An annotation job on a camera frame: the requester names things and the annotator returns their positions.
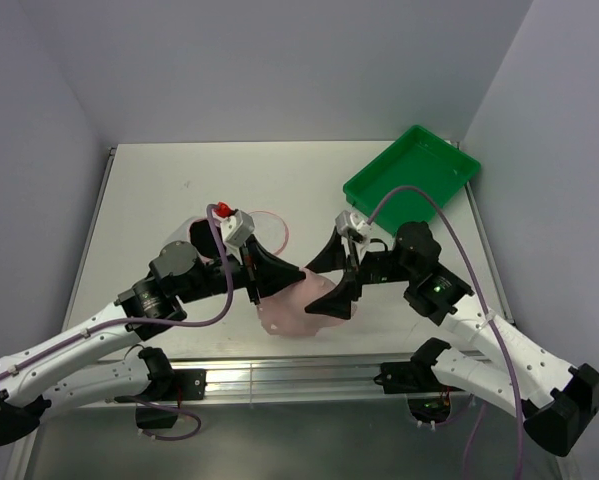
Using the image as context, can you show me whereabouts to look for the black bra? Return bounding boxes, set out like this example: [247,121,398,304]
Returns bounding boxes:
[188,219,219,260]

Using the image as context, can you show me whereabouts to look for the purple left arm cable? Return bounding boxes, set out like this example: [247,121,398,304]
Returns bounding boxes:
[0,203,235,442]

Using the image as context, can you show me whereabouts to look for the aluminium frame rail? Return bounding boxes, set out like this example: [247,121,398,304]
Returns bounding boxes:
[26,349,553,406]

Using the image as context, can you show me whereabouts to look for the pink bra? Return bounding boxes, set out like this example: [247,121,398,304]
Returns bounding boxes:
[256,269,344,337]

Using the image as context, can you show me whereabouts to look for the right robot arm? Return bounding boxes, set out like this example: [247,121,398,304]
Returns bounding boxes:
[305,222,599,457]

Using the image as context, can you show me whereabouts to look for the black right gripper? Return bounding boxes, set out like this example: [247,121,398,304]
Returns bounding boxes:
[302,223,416,317]

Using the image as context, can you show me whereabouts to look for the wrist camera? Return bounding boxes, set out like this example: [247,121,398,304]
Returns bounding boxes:
[213,202,255,250]
[335,210,371,248]

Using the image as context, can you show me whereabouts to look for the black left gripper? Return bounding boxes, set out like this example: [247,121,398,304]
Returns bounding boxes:
[177,233,305,304]

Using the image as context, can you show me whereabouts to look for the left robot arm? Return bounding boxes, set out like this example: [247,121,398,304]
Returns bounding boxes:
[0,238,306,447]

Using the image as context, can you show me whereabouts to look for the green plastic tray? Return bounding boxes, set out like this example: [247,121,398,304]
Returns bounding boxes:
[343,125,481,216]

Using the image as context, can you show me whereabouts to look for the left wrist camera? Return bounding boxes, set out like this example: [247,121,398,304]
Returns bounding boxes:
[213,202,255,250]

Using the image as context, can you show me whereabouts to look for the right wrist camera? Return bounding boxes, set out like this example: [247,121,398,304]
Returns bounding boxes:
[335,210,371,248]

